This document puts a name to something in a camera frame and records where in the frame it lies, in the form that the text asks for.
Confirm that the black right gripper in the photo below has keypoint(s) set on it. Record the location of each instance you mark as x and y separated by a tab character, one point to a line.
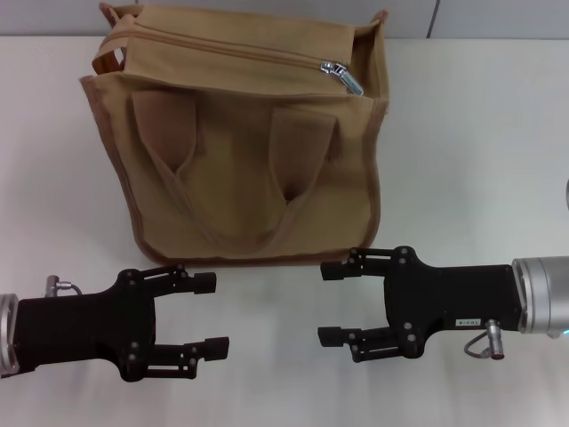
444	298

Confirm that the khaki canvas food bag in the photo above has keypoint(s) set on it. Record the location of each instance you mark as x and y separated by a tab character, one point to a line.
231	195

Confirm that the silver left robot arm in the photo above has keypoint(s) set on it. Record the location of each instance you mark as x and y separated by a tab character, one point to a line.
6	333

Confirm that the silver metal zipper pull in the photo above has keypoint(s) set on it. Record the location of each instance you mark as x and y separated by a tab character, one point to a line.
351	82

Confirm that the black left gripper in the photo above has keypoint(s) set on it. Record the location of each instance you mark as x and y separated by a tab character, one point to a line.
80	329

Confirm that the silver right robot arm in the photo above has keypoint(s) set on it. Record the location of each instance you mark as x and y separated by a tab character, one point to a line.
542	293

